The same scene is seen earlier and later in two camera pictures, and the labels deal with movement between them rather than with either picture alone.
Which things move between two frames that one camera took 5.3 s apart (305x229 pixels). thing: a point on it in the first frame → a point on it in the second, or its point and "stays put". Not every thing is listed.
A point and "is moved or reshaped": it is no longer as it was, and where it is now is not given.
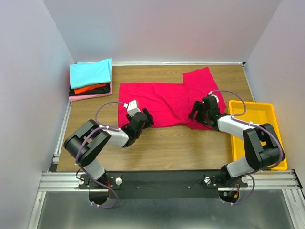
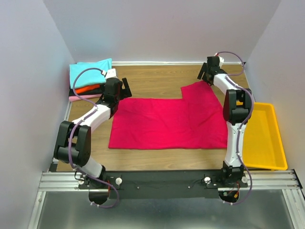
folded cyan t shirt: (85, 73) stays put
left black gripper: (145, 117) → (125, 88)
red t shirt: (169, 104) is moved or reshaped
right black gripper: (201, 112) → (203, 72)
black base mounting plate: (162, 184) stays put
